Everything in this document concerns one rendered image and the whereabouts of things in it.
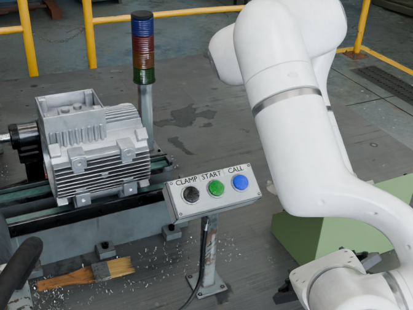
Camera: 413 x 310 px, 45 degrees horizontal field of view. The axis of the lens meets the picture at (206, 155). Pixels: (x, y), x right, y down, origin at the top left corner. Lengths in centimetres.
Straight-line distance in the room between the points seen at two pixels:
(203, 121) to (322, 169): 113
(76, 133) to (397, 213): 65
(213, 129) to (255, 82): 102
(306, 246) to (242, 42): 59
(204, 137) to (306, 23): 91
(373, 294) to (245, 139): 110
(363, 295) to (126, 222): 72
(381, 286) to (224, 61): 42
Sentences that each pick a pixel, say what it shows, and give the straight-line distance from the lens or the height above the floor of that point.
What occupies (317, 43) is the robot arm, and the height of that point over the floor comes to 136.
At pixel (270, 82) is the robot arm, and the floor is 136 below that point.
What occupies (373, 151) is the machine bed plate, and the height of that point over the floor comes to 80.
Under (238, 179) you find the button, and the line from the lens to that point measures 92.
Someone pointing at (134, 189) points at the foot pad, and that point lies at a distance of 107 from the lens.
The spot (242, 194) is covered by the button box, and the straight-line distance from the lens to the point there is 92.
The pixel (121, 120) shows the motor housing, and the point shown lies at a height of 110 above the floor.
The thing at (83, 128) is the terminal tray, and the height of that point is 111.
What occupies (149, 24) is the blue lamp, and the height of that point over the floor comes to 120.
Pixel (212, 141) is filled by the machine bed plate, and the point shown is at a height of 80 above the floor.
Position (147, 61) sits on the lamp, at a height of 110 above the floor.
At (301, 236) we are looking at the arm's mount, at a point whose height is 88.
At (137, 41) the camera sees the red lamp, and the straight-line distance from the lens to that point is 134.
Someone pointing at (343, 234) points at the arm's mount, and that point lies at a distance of 111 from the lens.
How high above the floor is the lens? 160
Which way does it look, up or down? 32 degrees down
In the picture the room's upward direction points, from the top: 3 degrees clockwise
